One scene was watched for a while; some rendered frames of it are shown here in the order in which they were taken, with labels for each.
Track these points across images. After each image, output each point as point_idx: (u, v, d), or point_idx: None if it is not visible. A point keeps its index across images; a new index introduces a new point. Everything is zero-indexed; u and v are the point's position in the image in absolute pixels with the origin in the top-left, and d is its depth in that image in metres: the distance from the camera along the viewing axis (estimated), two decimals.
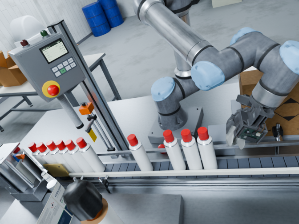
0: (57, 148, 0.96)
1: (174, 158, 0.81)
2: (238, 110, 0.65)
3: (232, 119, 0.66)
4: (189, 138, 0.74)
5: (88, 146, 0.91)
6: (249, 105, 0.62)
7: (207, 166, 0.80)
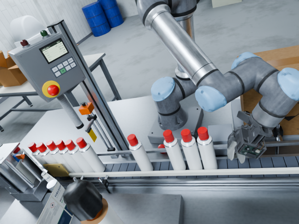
0: (57, 148, 0.96)
1: (174, 158, 0.81)
2: (239, 126, 0.69)
3: (233, 135, 0.71)
4: (189, 138, 0.74)
5: (88, 146, 0.91)
6: (249, 123, 0.66)
7: (207, 166, 0.80)
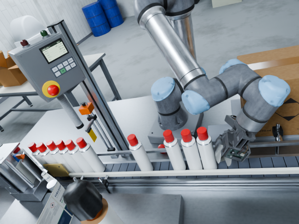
0: (57, 148, 0.96)
1: (174, 158, 0.81)
2: (225, 130, 0.72)
3: (220, 139, 0.73)
4: (189, 138, 0.74)
5: (88, 146, 0.91)
6: (235, 127, 0.69)
7: (206, 166, 0.80)
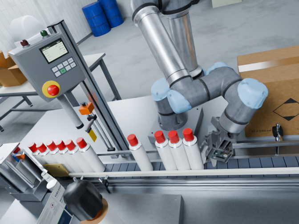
0: (57, 148, 0.96)
1: (165, 158, 0.82)
2: (210, 132, 0.73)
3: (205, 140, 0.75)
4: (176, 139, 0.75)
5: (88, 146, 0.91)
6: (219, 129, 0.70)
7: (193, 166, 0.82)
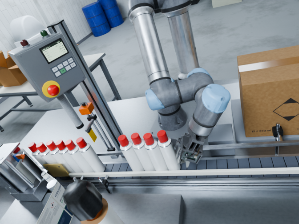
0: (57, 148, 0.96)
1: (141, 159, 0.85)
2: (183, 134, 0.77)
3: (179, 142, 0.78)
4: (151, 141, 0.79)
5: (88, 146, 0.91)
6: None
7: (168, 166, 0.85)
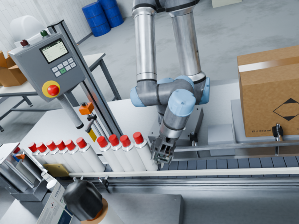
0: (57, 148, 0.96)
1: (118, 160, 0.89)
2: (157, 136, 0.80)
3: (153, 143, 0.81)
4: (128, 142, 0.82)
5: (88, 146, 0.91)
6: None
7: (145, 166, 0.89)
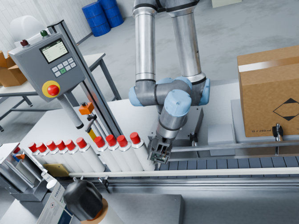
0: (57, 148, 0.96)
1: (115, 160, 0.90)
2: (153, 136, 0.80)
3: (150, 144, 0.82)
4: (125, 142, 0.82)
5: (88, 146, 0.91)
6: None
7: (143, 166, 0.89)
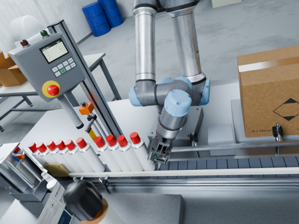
0: (57, 148, 0.96)
1: (115, 160, 0.90)
2: (153, 137, 0.80)
3: (150, 144, 0.82)
4: (125, 142, 0.82)
5: (88, 146, 0.91)
6: None
7: (143, 166, 0.89)
